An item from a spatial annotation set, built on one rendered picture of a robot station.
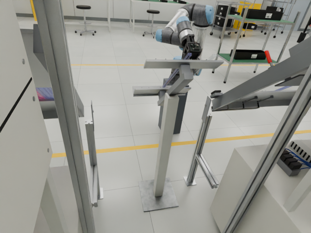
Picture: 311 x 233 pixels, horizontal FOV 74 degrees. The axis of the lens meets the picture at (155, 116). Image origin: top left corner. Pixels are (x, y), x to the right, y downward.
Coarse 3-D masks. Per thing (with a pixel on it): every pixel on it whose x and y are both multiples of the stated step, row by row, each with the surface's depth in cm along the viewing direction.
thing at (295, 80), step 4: (300, 72) 84; (304, 72) 84; (292, 76) 88; (296, 76) 77; (300, 76) 76; (284, 80) 93; (288, 80) 80; (292, 80) 81; (296, 80) 81; (300, 80) 82; (280, 84) 84; (284, 84) 85; (288, 84) 85; (292, 84) 86; (296, 84) 87
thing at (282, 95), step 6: (282, 90) 115; (288, 90) 116; (294, 90) 117; (246, 96) 117; (252, 96) 118; (258, 96) 120; (264, 96) 121; (270, 96) 122; (276, 96) 125; (282, 96) 127; (288, 96) 128
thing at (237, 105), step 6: (234, 102) 129; (240, 102) 130; (246, 102) 131; (252, 102) 132; (264, 102) 134; (270, 102) 135; (276, 102) 136; (282, 102) 137; (288, 102) 138; (222, 108) 126; (228, 108) 128; (234, 108) 128
